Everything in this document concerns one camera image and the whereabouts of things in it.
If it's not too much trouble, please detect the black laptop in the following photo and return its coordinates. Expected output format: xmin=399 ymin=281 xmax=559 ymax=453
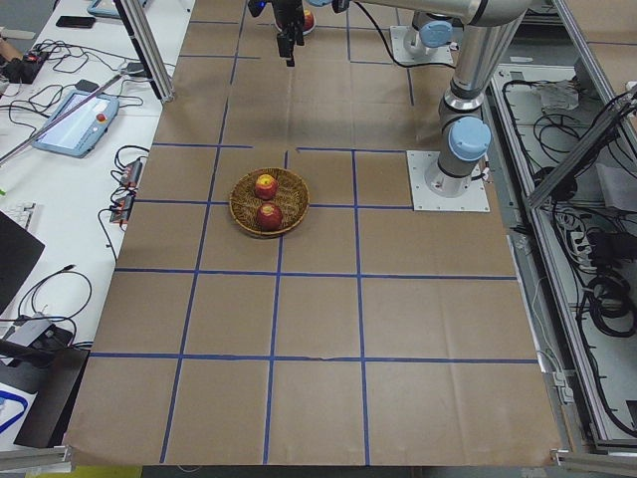
xmin=0 ymin=213 xmax=45 ymax=312

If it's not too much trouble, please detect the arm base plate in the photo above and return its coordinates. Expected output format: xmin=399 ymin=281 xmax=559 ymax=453
xmin=406 ymin=150 xmax=491 ymax=213
xmin=390 ymin=26 xmax=454 ymax=66

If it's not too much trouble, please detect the dark red basket apple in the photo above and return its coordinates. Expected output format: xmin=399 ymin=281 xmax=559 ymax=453
xmin=256 ymin=202 xmax=283 ymax=232

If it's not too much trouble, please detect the black smartphone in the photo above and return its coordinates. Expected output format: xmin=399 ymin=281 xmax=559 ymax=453
xmin=56 ymin=15 xmax=96 ymax=29

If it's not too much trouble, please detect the wicker basket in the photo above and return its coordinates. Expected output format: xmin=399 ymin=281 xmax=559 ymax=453
xmin=229 ymin=167 xmax=310 ymax=237

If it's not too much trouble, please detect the blue teach pendant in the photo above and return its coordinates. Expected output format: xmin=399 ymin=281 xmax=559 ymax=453
xmin=33 ymin=94 xmax=119 ymax=157
xmin=87 ymin=0 xmax=119 ymax=19

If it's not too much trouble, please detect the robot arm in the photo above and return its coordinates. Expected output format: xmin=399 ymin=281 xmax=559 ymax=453
xmin=248 ymin=1 xmax=454 ymax=69
xmin=382 ymin=1 xmax=507 ymax=198

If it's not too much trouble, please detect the yellow-red apple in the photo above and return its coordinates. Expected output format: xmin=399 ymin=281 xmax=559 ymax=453
xmin=254 ymin=173 xmax=279 ymax=201

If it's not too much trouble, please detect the plate apple one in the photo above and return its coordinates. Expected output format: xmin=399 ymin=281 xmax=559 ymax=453
xmin=304 ymin=10 xmax=316 ymax=29

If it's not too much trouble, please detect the aluminium frame post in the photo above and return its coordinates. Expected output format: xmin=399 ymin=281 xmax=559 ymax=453
xmin=114 ymin=0 xmax=175 ymax=104

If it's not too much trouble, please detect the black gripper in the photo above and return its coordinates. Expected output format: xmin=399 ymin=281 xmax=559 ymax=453
xmin=272 ymin=0 xmax=305 ymax=68

